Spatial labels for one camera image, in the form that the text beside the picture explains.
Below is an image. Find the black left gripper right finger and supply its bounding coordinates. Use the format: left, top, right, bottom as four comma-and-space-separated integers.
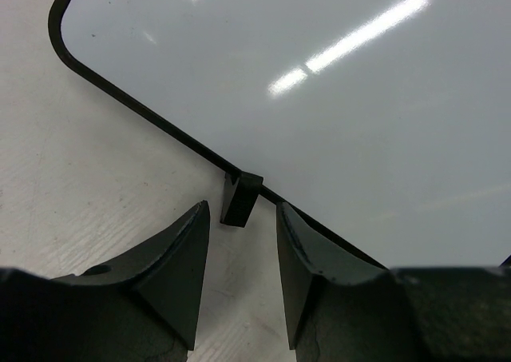
276, 203, 510, 361

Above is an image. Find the small black-framed whiteboard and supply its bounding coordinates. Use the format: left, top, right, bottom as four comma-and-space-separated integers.
48, 0, 510, 267

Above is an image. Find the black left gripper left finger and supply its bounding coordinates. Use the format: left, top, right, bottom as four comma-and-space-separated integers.
1, 201, 210, 361

